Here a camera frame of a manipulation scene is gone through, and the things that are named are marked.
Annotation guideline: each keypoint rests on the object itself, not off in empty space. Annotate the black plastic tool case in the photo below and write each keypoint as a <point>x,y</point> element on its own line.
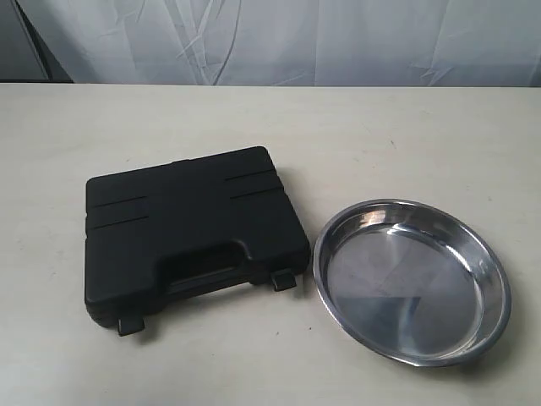
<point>156,235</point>

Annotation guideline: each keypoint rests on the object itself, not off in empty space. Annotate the round stainless steel tray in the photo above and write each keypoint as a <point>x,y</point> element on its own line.
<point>411,283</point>

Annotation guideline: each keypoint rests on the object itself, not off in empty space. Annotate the white backdrop cloth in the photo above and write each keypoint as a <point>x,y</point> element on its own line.
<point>298,43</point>

